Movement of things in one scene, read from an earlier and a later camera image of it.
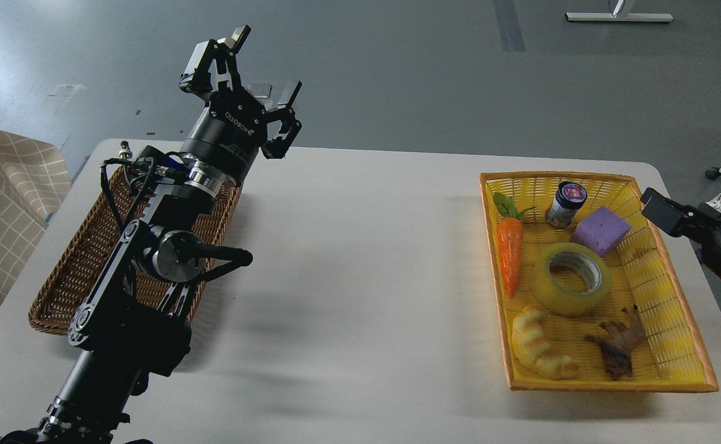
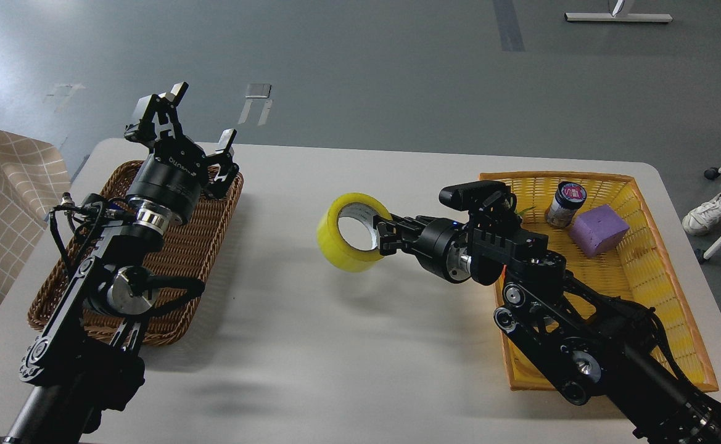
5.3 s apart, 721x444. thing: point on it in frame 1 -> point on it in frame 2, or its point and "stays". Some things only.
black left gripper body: (229, 133) -> (169, 180)
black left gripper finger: (279, 147) -> (222, 158)
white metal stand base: (612, 16) stays
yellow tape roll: (560, 301) -> (333, 250)
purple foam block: (601, 231) stays
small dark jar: (569, 197) stays
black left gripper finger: (212, 68) -> (157, 116)
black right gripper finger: (668, 215) -> (388, 245)
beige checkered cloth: (12, 186) stays
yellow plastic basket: (591, 298) stays
